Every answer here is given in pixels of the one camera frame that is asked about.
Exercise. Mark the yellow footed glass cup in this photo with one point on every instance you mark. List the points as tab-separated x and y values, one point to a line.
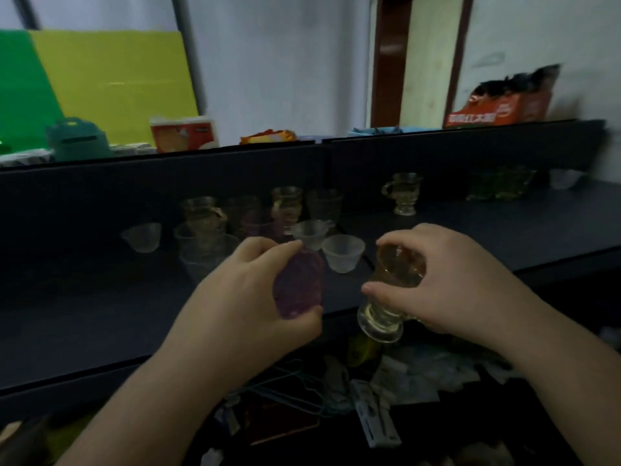
388	320

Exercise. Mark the small white cup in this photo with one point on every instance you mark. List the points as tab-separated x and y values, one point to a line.
565	179

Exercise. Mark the grey metal pole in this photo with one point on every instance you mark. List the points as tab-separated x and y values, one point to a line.
189	53

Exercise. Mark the white plastic package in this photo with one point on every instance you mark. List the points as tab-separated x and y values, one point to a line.
376	417

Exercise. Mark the orange and black bag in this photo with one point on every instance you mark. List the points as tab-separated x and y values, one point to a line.
509	104

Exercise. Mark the orange and white box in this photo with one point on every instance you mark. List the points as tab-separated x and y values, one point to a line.
184	134

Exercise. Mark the dark red book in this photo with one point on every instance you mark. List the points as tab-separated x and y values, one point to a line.
276	422

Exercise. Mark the orange snack packet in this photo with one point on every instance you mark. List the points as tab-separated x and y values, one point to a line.
267	137

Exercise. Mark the brown wooden door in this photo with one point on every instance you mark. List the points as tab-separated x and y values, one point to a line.
422	63

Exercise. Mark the green glass cups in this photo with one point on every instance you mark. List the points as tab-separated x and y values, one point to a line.
499	184

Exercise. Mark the translucent white plastic cup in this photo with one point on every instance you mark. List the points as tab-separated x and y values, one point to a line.
143	237
343	254
313	233

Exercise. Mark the purple glass cup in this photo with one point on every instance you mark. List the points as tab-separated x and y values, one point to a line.
300	286

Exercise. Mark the person's left forearm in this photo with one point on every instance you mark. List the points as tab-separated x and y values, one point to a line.
155	412

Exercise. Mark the person's left thumb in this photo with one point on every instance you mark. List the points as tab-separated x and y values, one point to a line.
305	320

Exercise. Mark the person's right forearm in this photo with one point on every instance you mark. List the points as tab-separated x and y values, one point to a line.
567	378

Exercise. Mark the person's right thumb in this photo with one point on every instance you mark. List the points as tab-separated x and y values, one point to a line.
388	293

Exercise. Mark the yellow board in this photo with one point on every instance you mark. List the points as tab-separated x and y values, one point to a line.
121	82

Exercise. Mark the person's left hand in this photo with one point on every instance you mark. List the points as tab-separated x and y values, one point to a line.
228	310

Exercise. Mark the person's right hand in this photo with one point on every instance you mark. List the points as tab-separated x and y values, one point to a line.
461	291

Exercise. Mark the black shelf desk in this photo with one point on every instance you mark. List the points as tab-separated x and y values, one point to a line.
97	305

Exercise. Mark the green board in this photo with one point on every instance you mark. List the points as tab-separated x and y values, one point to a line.
24	92

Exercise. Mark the blue tray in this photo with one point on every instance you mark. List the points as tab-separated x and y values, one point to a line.
378	131

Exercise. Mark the pile of plastic bags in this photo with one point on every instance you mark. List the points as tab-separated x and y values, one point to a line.
436	368

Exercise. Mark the cluster of clear glass mugs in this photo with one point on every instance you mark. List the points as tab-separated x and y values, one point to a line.
203	218

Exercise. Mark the green lidded container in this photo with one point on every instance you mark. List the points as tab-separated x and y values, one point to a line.
77	140

